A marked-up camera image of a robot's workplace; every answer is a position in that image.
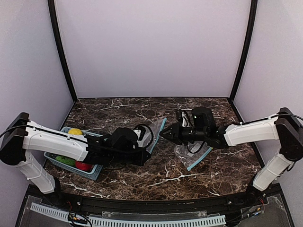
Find left black frame post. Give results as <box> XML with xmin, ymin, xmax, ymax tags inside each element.
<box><xmin>47</xmin><ymin>0</ymin><xmax>78</xmax><ymax>103</ymax></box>

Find green toy cucumber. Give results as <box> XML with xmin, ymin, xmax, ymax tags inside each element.
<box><xmin>55</xmin><ymin>156</ymin><xmax>75</xmax><ymax>167</ymax></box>

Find yellow toy lemon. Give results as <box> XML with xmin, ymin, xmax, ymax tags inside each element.
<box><xmin>68</xmin><ymin>128</ymin><xmax>83</xmax><ymax>135</ymax></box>

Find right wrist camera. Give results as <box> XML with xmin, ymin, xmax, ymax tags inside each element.
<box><xmin>175</xmin><ymin>109</ymin><xmax>194</xmax><ymax>127</ymax></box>

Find large clear zip bag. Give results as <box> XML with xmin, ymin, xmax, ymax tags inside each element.
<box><xmin>143</xmin><ymin>118</ymin><xmax>167</xmax><ymax>154</ymax></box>

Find light blue plastic basket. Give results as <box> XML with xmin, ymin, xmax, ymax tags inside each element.
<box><xmin>43</xmin><ymin>126</ymin><xmax>105</xmax><ymax>181</ymax></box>

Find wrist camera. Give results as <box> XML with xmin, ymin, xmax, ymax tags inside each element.
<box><xmin>175</xmin><ymin>109</ymin><xmax>194</xmax><ymax>127</ymax></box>
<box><xmin>133</xmin><ymin>123</ymin><xmax>154</xmax><ymax>148</ymax></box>

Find white slotted cable duct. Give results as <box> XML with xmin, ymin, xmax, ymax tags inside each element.
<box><xmin>30</xmin><ymin>202</ymin><xmax>226</xmax><ymax>227</ymax></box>

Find small clear zip bag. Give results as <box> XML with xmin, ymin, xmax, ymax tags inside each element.
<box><xmin>174</xmin><ymin>141</ymin><xmax>213</xmax><ymax>171</ymax></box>

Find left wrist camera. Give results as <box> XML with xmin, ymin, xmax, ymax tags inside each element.
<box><xmin>133</xmin><ymin>123</ymin><xmax>154</xmax><ymax>148</ymax></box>

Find black frame post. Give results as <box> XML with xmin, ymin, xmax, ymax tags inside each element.
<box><xmin>228</xmin><ymin>0</ymin><xmax>258</xmax><ymax>102</ymax></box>
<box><xmin>47</xmin><ymin>0</ymin><xmax>78</xmax><ymax>103</ymax></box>

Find large red toy apple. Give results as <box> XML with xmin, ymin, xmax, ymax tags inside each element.
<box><xmin>75</xmin><ymin>161</ymin><xmax>93</xmax><ymax>172</ymax></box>

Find black front frame rail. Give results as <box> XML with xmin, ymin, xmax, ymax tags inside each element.
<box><xmin>37</xmin><ymin>190</ymin><xmax>262</xmax><ymax>215</ymax></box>

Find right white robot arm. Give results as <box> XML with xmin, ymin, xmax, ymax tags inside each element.
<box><xmin>160</xmin><ymin>107</ymin><xmax>303</xmax><ymax>192</ymax></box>

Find right black frame post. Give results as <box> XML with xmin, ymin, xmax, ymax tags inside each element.
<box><xmin>228</xmin><ymin>0</ymin><xmax>258</xmax><ymax>102</ymax></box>

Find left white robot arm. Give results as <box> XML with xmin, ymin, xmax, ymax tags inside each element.
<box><xmin>0</xmin><ymin>113</ymin><xmax>154</xmax><ymax>194</ymax></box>

